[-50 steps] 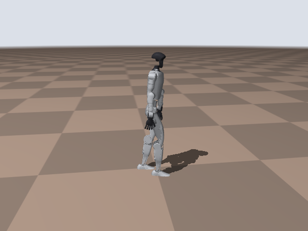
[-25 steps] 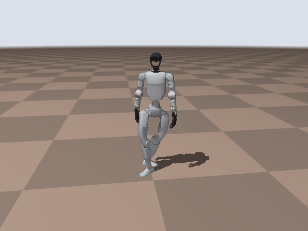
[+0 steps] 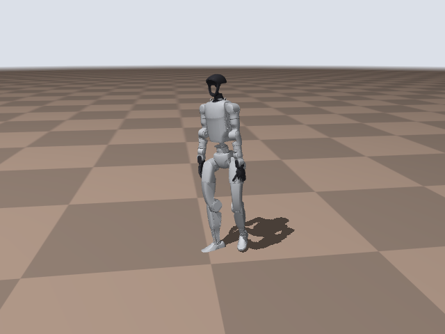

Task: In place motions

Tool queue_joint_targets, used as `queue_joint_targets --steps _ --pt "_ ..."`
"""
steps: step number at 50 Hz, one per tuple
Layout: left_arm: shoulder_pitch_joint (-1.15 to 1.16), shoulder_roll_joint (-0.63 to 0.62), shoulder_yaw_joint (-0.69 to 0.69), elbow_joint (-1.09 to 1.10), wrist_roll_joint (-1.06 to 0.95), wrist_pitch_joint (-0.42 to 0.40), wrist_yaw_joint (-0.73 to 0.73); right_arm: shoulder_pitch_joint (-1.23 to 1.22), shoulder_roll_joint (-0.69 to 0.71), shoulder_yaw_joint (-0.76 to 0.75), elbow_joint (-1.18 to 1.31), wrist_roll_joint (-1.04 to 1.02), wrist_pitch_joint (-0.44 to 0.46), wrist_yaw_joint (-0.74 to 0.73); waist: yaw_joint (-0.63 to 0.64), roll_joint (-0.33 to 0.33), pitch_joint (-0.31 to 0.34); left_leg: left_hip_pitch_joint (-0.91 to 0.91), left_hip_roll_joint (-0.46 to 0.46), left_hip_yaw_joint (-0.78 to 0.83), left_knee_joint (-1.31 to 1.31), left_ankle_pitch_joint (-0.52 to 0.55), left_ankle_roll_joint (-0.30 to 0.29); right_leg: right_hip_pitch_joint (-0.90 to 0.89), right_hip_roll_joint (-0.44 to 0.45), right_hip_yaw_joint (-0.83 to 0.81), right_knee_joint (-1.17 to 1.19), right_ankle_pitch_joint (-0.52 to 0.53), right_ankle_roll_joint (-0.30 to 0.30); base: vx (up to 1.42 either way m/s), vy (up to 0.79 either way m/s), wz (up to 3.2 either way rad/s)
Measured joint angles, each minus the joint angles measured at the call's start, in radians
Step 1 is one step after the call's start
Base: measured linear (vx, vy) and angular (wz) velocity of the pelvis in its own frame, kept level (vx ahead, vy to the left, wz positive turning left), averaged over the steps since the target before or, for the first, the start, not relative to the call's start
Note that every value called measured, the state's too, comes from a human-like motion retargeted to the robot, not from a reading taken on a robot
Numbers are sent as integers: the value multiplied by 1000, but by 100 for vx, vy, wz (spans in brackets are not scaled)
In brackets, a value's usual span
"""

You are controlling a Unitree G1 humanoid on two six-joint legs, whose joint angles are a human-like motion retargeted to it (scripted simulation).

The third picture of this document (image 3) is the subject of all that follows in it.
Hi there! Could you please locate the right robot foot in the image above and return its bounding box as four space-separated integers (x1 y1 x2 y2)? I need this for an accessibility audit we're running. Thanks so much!
201 240 225 253

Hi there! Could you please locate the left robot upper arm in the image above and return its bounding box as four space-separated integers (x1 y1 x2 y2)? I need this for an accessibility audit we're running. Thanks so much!
225 102 240 141

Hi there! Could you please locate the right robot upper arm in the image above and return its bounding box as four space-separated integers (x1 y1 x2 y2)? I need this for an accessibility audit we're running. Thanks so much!
198 104 209 138

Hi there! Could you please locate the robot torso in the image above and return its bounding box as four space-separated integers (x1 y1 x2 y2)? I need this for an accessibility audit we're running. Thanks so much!
204 98 234 168

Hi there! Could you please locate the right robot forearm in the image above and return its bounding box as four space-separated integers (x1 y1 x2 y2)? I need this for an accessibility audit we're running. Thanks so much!
197 136 208 161

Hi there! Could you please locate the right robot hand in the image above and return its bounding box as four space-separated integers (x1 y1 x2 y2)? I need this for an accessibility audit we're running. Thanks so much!
197 156 205 178

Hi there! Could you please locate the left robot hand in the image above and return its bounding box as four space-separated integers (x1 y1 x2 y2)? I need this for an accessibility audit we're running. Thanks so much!
232 160 246 182

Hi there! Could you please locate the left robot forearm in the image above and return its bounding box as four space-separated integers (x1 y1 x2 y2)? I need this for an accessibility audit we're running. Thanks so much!
232 131 244 166

